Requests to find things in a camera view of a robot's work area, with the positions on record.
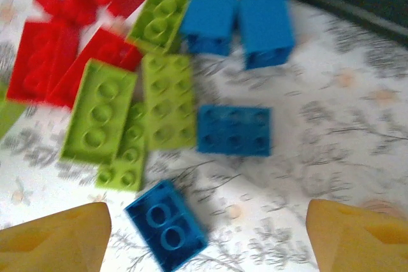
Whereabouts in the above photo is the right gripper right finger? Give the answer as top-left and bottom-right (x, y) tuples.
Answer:
(305, 199), (408, 272)

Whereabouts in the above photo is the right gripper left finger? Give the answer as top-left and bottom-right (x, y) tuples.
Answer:
(0, 201), (113, 272)

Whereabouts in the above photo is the green lego brick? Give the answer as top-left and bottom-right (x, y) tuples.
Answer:
(0, 83), (27, 140)
(126, 0), (199, 55)
(141, 54), (198, 151)
(59, 57), (138, 165)
(94, 102), (148, 192)

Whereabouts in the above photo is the blue lego brick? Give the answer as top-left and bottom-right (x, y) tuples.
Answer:
(179, 0), (240, 57)
(196, 104), (273, 157)
(123, 178), (209, 272)
(237, 0), (296, 71)

